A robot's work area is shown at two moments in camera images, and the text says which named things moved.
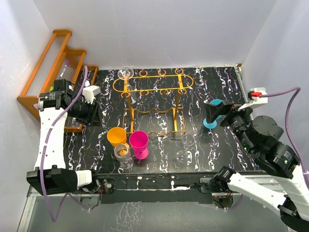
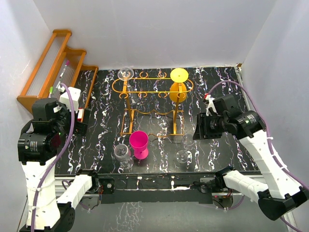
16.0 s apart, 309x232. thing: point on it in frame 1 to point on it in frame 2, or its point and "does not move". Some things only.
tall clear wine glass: (126, 73) does not move
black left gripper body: (83, 111) to (80, 126)
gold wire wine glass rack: (152, 102) does not move
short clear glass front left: (122, 153) does not move
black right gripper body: (237, 120) to (211, 127)
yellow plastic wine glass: (117, 136) to (178, 90)
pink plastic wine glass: (139, 141) does not move
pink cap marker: (67, 64) does not move
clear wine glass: (182, 156) does not move
